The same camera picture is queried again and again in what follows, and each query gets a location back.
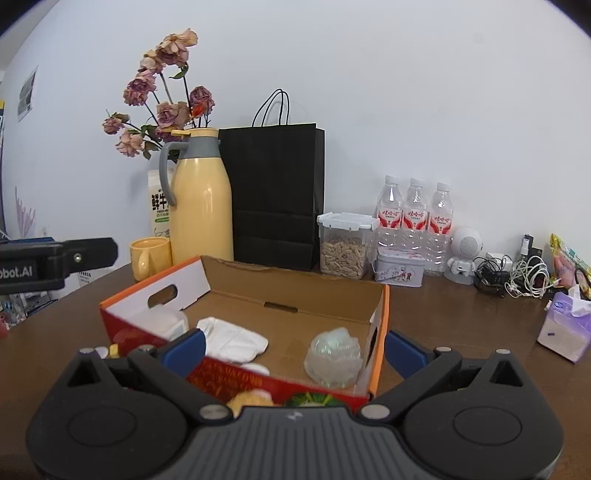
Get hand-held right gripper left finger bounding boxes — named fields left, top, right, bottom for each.
left=65, top=329, right=234, bottom=424

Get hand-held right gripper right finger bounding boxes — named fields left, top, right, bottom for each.
left=360, top=329, right=527, bottom=423

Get orange cardboard box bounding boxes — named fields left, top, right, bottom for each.
left=99, top=255, right=391, bottom=411

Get white cloth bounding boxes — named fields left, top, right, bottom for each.
left=196, top=316, right=269, bottom=364

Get crumpled clear plastic bag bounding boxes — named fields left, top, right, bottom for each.
left=304, top=327, right=364, bottom=387

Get white printed tin box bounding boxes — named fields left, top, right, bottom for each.
left=372, top=248, right=426, bottom=288

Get yellow mug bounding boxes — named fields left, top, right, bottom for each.
left=129, top=237, right=173, bottom=282

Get clear seed food container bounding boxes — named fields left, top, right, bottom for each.
left=317, top=212, right=380, bottom=280

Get white milk carton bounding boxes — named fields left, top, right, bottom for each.
left=147, top=169, right=176, bottom=239

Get white robot figure speaker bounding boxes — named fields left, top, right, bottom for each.
left=444, top=226, right=484, bottom=285

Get clear water bottle red label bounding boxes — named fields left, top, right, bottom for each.
left=403, top=178, right=430, bottom=256
left=376, top=175, right=406, bottom=252
left=427, top=182, right=454, bottom=277

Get yellow thermos jug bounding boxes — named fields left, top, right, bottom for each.
left=159, top=128, right=235, bottom=266

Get purple tissue pack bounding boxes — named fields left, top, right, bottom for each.
left=536, top=285, right=591, bottom=364

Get black paper bag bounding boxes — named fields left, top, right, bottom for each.
left=218, top=89, right=326, bottom=272

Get dried pink roses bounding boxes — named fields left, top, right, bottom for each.
left=102, top=28, right=216, bottom=160

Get yellow snack packet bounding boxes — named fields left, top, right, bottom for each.
left=549, top=233, right=591, bottom=301

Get purple plant wall sticker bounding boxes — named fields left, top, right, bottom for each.
left=15, top=186, right=38, bottom=239

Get wire rack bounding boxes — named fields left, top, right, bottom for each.
left=0, top=286, right=52, bottom=326

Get black cable bundle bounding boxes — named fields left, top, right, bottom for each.
left=473, top=254, right=513, bottom=298

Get wall poster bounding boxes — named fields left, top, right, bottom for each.
left=17, top=65, right=38, bottom=123

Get white cable bundle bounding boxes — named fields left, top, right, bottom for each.
left=505, top=256, right=551, bottom=299

